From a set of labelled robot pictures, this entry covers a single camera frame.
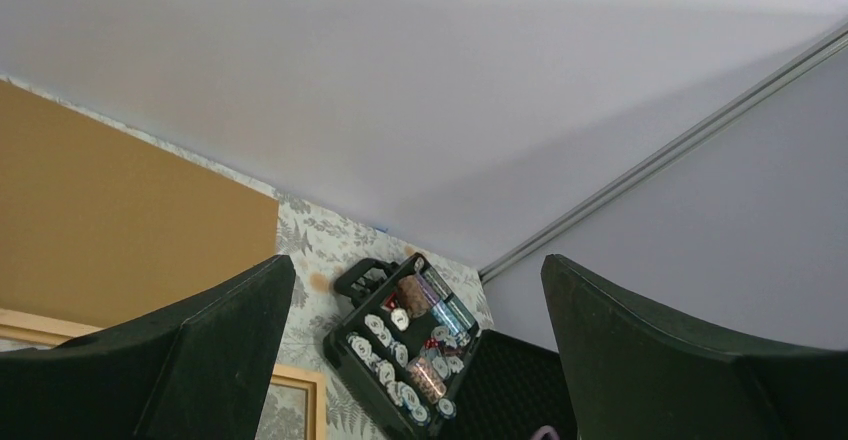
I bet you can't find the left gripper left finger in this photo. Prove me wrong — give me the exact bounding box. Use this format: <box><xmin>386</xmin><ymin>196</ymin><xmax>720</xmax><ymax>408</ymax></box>
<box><xmin>1</xmin><ymin>255</ymin><xmax>296</xmax><ymax>439</ymax></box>

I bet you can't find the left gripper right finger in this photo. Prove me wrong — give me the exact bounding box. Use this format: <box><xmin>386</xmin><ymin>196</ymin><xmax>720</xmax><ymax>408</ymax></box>
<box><xmin>541</xmin><ymin>254</ymin><xmax>847</xmax><ymax>439</ymax></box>

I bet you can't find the wooden picture frame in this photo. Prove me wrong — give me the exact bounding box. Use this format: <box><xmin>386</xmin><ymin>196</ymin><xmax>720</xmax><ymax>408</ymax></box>
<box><xmin>1</xmin><ymin>308</ymin><xmax>327</xmax><ymax>439</ymax></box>

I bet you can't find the brown cardboard backing board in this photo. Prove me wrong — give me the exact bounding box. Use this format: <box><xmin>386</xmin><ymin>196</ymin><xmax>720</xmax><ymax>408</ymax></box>
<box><xmin>1</xmin><ymin>83</ymin><xmax>278</xmax><ymax>327</ymax></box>

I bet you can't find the floral patterned table mat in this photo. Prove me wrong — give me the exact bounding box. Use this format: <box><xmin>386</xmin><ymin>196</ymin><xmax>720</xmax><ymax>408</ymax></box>
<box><xmin>0</xmin><ymin>72</ymin><xmax>495</xmax><ymax>440</ymax></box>

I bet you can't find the black poker chip case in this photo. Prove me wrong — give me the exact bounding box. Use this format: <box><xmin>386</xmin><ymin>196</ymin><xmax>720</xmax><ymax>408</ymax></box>
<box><xmin>322</xmin><ymin>252</ymin><xmax>578</xmax><ymax>440</ymax></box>

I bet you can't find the aluminium rail frame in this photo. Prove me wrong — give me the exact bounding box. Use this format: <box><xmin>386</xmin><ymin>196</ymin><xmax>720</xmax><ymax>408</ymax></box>
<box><xmin>479</xmin><ymin>23</ymin><xmax>847</xmax><ymax>285</ymax></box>

